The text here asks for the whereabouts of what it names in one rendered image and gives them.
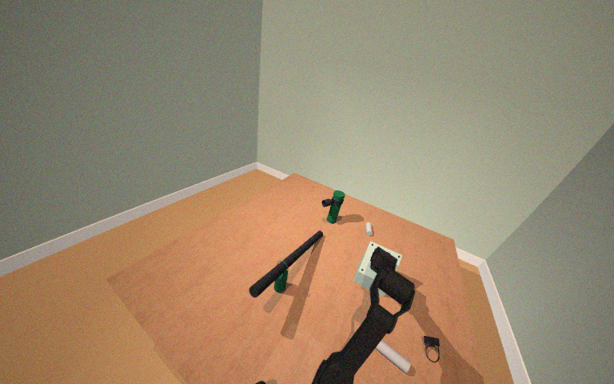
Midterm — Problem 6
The grey cylinder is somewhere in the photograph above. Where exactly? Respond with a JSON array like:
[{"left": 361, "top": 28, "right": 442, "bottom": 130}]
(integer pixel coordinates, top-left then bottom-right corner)
[{"left": 375, "top": 340, "right": 411, "bottom": 373}]

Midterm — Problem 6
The green cylinder with cap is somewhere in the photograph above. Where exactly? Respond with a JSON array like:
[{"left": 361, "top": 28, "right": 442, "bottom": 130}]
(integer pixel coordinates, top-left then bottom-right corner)
[{"left": 327, "top": 190, "right": 345, "bottom": 224}]

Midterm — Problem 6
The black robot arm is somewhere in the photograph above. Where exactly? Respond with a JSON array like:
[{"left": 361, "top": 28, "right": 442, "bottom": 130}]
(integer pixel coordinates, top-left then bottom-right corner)
[{"left": 312, "top": 246, "right": 415, "bottom": 384}]

